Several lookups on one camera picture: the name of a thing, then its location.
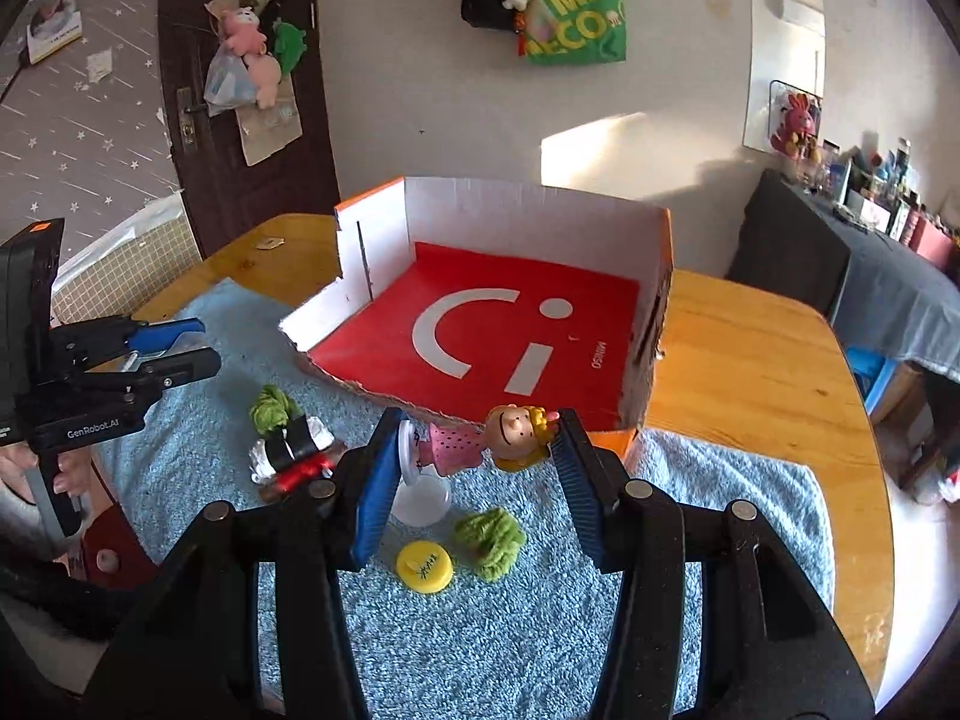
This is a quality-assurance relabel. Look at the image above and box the red plush toy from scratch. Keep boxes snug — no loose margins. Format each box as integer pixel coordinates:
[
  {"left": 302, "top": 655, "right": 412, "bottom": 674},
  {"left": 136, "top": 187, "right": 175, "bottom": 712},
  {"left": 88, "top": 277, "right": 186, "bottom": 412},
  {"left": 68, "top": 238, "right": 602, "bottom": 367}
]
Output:
[{"left": 770, "top": 91, "right": 822, "bottom": 161}]

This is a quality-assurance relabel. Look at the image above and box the wall mirror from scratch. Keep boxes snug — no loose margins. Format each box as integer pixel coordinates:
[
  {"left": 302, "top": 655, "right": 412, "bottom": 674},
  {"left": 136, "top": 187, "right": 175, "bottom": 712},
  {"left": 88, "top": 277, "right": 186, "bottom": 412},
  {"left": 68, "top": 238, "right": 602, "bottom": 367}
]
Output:
[{"left": 742, "top": 0, "right": 827, "bottom": 153}]

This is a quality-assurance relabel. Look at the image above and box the blonde doll figurine pink dress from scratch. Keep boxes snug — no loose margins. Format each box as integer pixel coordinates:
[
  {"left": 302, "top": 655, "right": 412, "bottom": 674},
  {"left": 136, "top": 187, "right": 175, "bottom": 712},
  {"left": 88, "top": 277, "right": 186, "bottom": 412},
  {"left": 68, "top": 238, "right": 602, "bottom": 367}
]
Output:
[{"left": 398, "top": 405, "right": 560, "bottom": 486}]

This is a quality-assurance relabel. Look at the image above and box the person's left hand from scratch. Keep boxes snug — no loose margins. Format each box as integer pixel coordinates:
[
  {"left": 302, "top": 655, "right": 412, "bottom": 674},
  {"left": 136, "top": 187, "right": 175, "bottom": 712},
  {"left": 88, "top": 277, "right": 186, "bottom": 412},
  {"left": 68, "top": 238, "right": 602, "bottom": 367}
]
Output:
[{"left": 0, "top": 440, "right": 96, "bottom": 508}]

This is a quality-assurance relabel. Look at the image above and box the green yarn ball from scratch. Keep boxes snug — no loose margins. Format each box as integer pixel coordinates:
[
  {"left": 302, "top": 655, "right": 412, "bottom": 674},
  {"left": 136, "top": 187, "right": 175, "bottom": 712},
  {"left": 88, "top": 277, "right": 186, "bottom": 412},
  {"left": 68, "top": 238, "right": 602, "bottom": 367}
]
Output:
[
  {"left": 249, "top": 383, "right": 302, "bottom": 437},
  {"left": 454, "top": 507, "right": 527, "bottom": 582}
]

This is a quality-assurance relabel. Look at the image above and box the yellow bottle cap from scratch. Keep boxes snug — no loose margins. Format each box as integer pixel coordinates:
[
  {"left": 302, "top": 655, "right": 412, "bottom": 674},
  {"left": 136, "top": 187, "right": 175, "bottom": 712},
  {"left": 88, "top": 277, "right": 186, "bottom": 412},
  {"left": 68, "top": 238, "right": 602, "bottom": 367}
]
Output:
[{"left": 395, "top": 539, "right": 454, "bottom": 595}]

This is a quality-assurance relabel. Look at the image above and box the clear round plastic lid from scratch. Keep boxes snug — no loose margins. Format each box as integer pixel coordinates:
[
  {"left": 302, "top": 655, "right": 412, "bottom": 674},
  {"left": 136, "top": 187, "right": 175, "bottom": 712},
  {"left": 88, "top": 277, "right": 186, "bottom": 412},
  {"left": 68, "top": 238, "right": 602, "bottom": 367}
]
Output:
[{"left": 391, "top": 475, "right": 451, "bottom": 528}]

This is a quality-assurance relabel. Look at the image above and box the pink plush toy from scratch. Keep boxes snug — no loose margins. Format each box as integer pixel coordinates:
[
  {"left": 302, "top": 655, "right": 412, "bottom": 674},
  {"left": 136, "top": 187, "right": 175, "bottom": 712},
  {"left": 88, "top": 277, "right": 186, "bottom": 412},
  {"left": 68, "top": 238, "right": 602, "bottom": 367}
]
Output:
[{"left": 223, "top": 7, "right": 281, "bottom": 110}]

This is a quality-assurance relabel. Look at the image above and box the red thread spool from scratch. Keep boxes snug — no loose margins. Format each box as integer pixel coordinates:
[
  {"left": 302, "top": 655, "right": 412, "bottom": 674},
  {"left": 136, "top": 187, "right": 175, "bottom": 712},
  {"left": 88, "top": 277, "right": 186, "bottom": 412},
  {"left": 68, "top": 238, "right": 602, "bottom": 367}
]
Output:
[{"left": 259, "top": 442, "right": 347, "bottom": 502}]

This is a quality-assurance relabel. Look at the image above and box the blue cloth covered table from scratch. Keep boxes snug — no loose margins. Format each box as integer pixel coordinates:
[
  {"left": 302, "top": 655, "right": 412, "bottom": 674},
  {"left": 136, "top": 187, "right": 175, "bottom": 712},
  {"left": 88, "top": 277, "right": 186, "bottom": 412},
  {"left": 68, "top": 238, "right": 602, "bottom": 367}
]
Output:
[{"left": 727, "top": 169, "right": 960, "bottom": 380}]

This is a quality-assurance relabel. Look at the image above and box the green tote bag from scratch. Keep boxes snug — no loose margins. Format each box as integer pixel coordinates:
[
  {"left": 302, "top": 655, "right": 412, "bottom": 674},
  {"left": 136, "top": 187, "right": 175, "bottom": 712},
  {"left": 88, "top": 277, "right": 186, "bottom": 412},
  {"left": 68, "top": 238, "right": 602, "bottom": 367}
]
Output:
[{"left": 519, "top": 0, "right": 628, "bottom": 67}]

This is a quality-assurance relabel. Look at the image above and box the light blue towel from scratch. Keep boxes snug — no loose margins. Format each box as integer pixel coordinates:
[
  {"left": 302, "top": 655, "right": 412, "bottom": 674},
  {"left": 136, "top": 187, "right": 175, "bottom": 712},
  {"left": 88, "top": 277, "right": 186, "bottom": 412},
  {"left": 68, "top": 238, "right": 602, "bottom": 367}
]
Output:
[{"left": 98, "top": 281, "right": 835, "bottom": 718}]

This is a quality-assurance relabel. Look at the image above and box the dark brown door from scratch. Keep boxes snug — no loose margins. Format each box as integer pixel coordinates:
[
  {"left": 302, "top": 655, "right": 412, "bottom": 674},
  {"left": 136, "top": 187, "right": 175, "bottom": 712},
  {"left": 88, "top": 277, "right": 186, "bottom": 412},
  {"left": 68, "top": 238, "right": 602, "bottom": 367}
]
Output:
[{"left": 158, "top": 0, "right": 340, "bottom": 255}]

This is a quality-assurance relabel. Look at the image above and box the orange white cardboard box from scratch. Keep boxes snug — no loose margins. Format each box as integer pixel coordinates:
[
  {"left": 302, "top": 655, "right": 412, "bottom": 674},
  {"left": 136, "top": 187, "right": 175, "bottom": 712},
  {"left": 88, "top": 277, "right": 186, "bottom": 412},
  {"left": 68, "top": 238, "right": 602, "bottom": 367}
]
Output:
[{"left": 278, "top": 177, "right": 674, "bottom": 455}]

